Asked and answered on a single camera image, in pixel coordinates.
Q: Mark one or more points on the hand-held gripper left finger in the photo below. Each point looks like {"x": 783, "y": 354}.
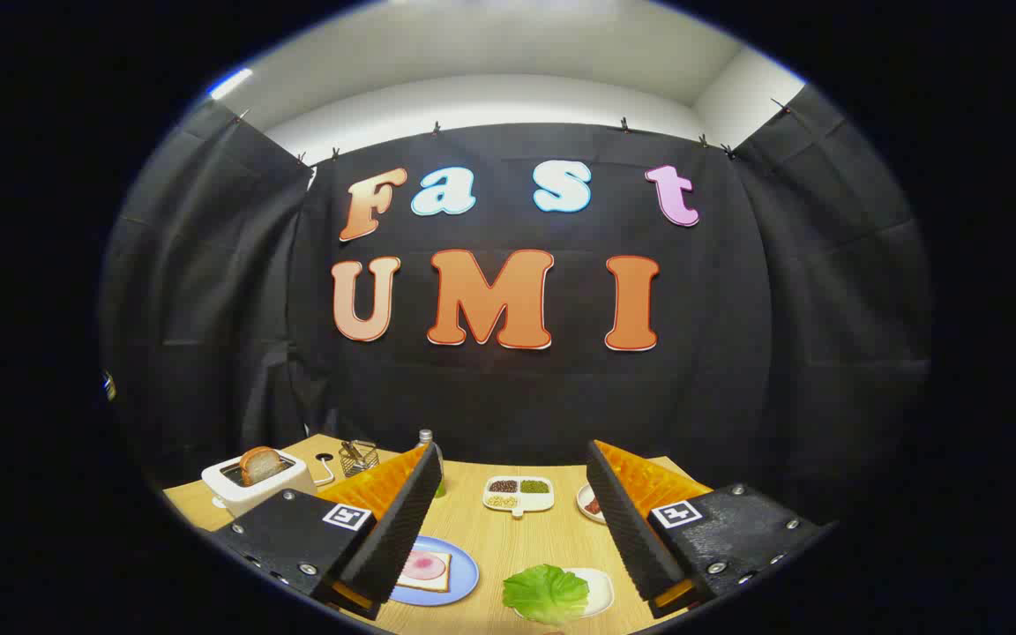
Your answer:
{"x": 402, "y": 529}

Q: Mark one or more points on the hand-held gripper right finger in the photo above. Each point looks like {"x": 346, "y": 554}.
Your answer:
{"x": 623, "y": 529}

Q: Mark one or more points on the green lettuce leaf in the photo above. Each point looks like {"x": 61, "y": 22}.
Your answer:
{"x": 548, "y": 595}

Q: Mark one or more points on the toasted bread slice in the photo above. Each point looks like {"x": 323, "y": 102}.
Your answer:
{"x": 259, "y": 466}

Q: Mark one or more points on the brown meat piece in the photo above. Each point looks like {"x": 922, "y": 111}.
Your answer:
{"x": 593, "y": 506}

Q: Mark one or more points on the pink ham slice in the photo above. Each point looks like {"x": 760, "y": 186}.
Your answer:
{"x": 424, "y": 566}

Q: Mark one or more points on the white square bread slice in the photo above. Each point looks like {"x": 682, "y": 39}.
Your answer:
{"x": 439, "y": 559}

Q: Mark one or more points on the white oval plate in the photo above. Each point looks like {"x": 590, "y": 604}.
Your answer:
{"x": 582, "y": 496}

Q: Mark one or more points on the white square plate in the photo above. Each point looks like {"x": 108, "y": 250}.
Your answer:
{"x": 601, "y": 591}

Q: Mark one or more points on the blue plate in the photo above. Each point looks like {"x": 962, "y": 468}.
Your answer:
{"x": 466, "y": 573}

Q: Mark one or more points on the white divided dish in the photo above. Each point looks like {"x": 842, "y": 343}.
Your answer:
{"x": 543, "y": 504}

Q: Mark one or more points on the wooden sticks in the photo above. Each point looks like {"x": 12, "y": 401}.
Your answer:
{"x": 351, "y": 448}

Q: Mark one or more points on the silver bottle green label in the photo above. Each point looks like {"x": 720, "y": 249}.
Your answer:
{"x": 425, "y": 436}

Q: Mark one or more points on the pile of green beans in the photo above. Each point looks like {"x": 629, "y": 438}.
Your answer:
{"x": 534, "y": 486}

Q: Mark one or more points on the pile of yellow beans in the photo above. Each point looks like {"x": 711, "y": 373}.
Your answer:
{"x": 501, "y": 501}

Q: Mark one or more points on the pile of dark beans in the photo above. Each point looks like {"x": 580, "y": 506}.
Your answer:
{"x": 503, "y": 486}

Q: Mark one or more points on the white toaster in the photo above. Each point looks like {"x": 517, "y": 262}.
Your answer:
{"x": 265, "y": 496}

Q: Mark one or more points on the ceiling light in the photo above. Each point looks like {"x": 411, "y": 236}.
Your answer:
{"x": 230, "y": 84}

